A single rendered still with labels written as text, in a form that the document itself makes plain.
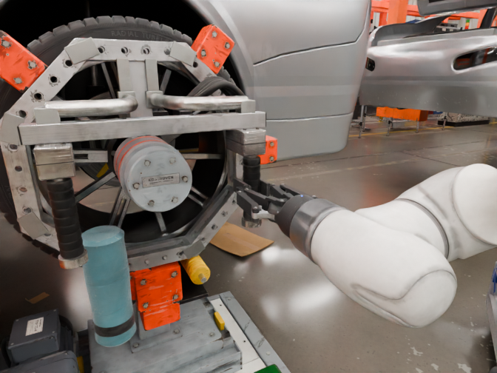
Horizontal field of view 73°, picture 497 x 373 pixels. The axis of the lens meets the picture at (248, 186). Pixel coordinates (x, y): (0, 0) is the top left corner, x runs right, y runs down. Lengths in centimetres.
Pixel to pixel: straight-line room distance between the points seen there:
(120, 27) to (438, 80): 248
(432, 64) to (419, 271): 269
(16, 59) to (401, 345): 157
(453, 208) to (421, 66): 262
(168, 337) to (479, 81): 253
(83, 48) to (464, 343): 169
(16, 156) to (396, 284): 71
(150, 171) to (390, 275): 47
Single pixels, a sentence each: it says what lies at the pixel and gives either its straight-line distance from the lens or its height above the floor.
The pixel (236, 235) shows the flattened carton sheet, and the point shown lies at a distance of 232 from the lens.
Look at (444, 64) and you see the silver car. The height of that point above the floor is 113.
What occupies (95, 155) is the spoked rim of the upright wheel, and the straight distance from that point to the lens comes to 91.
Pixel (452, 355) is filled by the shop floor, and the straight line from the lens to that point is 169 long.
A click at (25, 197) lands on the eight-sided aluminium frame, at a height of 81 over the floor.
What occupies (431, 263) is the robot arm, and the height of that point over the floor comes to 87.
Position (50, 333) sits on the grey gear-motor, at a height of 43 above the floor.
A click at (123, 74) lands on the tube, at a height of 105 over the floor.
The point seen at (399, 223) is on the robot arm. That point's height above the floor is 89.
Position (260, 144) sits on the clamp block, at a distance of 66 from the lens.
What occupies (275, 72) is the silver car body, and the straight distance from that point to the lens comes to 122.
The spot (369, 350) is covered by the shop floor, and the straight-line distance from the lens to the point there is 158.
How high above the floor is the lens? 105
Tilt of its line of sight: 18 degrees down
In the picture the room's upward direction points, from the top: straight up
